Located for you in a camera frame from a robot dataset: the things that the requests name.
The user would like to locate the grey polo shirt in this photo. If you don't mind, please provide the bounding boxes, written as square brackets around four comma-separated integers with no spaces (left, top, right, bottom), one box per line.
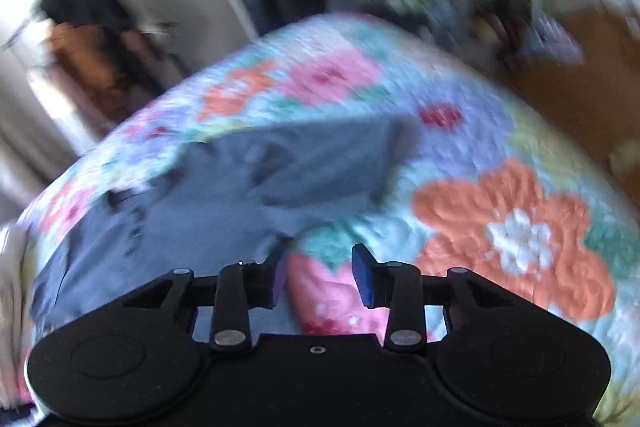
[30,116,419,336]

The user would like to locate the floral quilt bedspread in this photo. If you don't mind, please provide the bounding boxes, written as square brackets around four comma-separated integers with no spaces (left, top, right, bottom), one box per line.
[22,14,639,426]

